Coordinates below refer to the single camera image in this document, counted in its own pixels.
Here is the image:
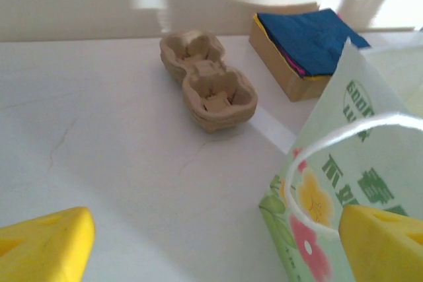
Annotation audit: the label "white paper takeout bag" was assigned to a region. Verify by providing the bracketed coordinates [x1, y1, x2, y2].
[258, 36, 423, 282]

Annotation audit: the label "brown cardboard box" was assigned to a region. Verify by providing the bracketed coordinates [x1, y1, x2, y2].
[248, 17, 332, 102]

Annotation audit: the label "stack of cardboard cup carriers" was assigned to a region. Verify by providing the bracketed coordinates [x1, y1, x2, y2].
[159, 29, 258, 135]

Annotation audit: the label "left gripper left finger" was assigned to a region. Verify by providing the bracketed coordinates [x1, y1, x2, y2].
[0, 207, 96, 282]

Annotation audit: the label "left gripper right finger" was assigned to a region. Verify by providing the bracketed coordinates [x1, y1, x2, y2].
[338, 205, 423, 282]

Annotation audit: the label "dark blue paper napkins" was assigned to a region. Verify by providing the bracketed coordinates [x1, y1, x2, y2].
[256, 8, 371, 78]

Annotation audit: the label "pink paper napkins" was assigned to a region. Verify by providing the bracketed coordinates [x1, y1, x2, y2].
[254, 14, 305, 77]

